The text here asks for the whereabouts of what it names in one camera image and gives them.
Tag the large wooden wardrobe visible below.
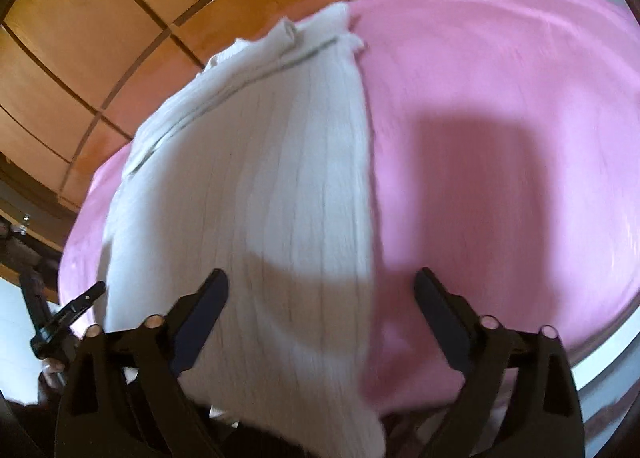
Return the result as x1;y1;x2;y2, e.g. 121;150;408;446
1;0;338;248

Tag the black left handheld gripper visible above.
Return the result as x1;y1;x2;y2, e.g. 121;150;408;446
30;281;106;365

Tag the white knitted sweater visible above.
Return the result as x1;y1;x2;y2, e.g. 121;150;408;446
98;2;385;457

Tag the pink bed cover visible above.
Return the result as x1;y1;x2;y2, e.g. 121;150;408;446
58;0;639;414

